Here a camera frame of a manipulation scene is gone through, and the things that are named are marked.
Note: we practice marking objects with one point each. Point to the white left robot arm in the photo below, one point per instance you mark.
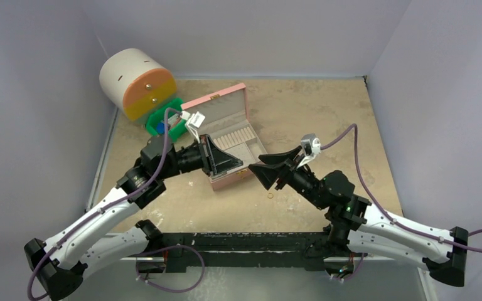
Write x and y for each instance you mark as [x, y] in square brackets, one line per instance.
[62, 262]

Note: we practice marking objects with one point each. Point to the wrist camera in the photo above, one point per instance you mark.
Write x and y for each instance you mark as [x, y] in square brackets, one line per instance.
[193, 121]
[311, 147]

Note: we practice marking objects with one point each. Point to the pink jewelry box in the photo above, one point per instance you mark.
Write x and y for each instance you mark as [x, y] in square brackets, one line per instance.
[227, 122]

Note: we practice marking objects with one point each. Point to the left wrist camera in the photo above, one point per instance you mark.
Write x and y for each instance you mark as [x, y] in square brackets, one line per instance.
[193, 121]

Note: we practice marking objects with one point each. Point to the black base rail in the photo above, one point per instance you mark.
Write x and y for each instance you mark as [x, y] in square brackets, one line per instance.
[308, 250]

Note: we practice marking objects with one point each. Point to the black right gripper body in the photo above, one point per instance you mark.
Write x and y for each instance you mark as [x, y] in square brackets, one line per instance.
[286, 168]

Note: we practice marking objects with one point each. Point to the white cylindrical drawer cabinet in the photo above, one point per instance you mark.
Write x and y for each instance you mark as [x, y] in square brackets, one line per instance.
[136, 84]

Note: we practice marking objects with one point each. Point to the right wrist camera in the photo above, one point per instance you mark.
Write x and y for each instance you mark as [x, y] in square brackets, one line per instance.
[311, 147]

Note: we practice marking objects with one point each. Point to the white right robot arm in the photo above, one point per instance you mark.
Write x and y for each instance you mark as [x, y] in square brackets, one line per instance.
[357, 225]

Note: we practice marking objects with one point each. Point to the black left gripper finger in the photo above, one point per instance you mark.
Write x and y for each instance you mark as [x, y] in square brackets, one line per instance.
[219, 156]
[224, 165]

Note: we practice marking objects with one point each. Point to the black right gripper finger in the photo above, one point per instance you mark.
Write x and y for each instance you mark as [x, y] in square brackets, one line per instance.
[281, 157]
[271, 174]

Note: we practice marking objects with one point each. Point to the green plastic bin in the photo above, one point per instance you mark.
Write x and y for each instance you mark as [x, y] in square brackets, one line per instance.
[155, 122]

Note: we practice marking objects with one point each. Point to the blue item in bin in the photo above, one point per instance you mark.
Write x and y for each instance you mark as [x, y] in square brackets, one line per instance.
[160, 128]

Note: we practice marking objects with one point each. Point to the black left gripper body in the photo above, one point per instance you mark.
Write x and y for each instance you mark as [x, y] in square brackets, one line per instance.
[196, 157]

